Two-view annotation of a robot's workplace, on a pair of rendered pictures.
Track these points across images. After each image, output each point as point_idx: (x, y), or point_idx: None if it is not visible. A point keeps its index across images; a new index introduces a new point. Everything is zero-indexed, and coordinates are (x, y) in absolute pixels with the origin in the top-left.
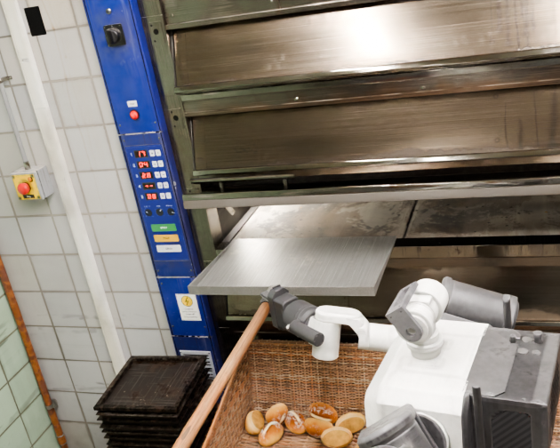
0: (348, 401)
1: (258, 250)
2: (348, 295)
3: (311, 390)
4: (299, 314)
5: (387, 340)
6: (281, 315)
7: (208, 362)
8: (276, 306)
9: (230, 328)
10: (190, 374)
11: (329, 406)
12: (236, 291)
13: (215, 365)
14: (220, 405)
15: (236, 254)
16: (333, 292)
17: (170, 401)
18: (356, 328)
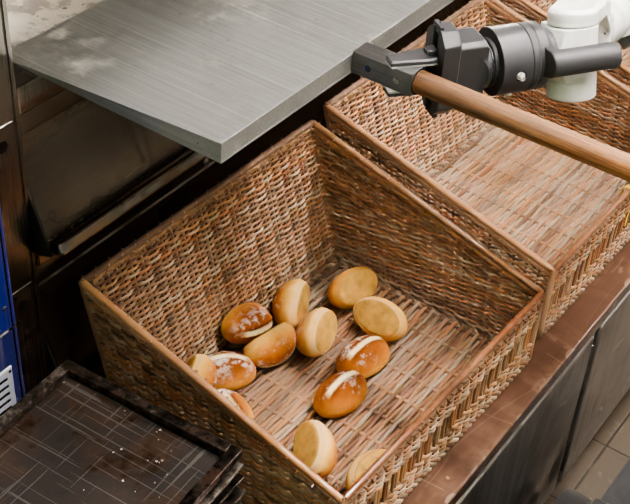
0: (262, 275)
1: (113, 40)
2: (439, 10)
3: (208, 300)
4: (537, 41)
5: (621, 21)
6: (474, 72)
7: (5, 396)
8: (467, 58)
9: (31, 282)
10: (108, 405)
11: (253, 303)
12: (301, 98)
13: (18, 393)
14: (229, 402)
15: (96, 67)
16: (425, 15)
17: (186, 459)
18: (609, 17)
